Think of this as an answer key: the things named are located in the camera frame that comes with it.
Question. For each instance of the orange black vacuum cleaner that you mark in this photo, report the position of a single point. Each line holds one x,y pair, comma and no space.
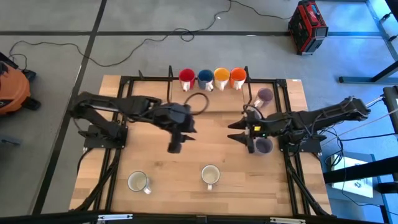
14,90

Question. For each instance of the black metal rack wooden shelf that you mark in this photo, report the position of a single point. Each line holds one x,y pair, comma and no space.
170,84

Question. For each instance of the black aluminium camera gantry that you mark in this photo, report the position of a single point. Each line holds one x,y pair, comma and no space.
46,219

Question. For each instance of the blue-grey metal frame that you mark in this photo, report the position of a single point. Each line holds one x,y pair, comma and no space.
377,21

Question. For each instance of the black post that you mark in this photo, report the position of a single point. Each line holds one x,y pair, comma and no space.
391,109

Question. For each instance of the purple white striped mug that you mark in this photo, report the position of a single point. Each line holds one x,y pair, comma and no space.
265,95

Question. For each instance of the blue white striped mug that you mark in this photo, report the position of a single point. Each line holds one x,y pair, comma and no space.
205,76

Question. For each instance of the plain lavender mug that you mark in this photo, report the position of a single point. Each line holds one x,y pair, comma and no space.
264,145

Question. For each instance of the red white striped mug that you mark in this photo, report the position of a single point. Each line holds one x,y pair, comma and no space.
187,75

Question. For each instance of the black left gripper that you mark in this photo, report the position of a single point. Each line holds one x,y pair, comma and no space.
172,118

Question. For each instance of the red black toolbox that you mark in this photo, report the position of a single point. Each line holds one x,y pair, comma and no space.
306,28

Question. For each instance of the silver metal bracket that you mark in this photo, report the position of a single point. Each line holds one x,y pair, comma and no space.
115,217
287,220

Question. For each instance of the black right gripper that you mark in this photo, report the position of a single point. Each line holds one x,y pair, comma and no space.
264,129

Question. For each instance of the white box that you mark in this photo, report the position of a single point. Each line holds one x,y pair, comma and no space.
351,186

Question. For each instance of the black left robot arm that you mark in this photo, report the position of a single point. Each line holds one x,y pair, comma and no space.
124,104

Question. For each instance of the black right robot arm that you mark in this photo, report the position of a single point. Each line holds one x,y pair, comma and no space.
326,116

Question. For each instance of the blue mug white flower print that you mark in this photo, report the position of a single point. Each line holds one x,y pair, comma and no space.
210,174

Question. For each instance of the black stand beam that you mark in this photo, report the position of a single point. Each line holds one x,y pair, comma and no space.
367,79
357,171

